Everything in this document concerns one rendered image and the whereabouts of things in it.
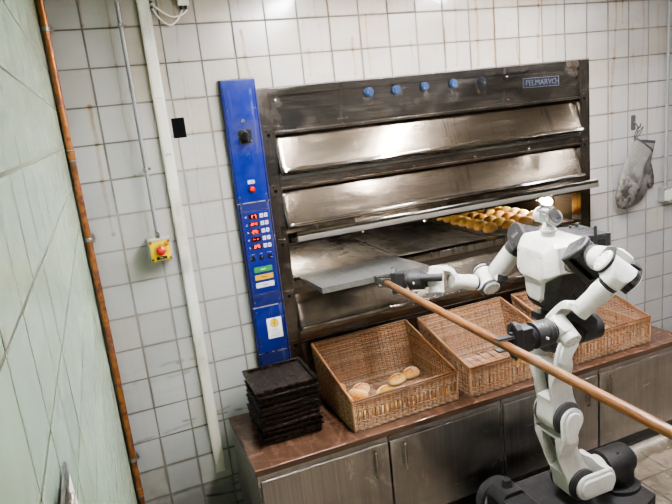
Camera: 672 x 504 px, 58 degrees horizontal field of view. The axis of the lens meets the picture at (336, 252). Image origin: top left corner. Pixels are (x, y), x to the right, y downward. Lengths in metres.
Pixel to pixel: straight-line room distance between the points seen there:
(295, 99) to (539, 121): 1.41
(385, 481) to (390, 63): 1.97
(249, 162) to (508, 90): 1.49
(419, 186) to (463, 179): 0.27
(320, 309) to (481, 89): 1.43
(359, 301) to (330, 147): 0.80
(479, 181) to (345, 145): 0.81
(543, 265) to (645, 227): 1.87
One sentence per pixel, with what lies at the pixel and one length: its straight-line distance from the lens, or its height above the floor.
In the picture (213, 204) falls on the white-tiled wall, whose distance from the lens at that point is 2.82.
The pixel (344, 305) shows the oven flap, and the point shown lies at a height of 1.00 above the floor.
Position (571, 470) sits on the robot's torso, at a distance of 2.95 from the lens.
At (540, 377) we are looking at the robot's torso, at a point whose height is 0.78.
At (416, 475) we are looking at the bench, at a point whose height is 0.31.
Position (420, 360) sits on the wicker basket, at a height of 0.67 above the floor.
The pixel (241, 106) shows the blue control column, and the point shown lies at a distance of 2.80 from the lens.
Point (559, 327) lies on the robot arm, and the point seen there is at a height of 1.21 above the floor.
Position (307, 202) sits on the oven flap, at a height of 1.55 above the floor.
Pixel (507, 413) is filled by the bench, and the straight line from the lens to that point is 3.13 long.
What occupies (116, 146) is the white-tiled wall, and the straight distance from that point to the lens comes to 2.76.
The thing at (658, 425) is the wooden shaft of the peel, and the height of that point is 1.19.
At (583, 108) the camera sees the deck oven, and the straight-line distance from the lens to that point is 3.81.
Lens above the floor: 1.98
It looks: 13 degrees down
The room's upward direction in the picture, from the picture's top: 6 degrees counter-clockwise
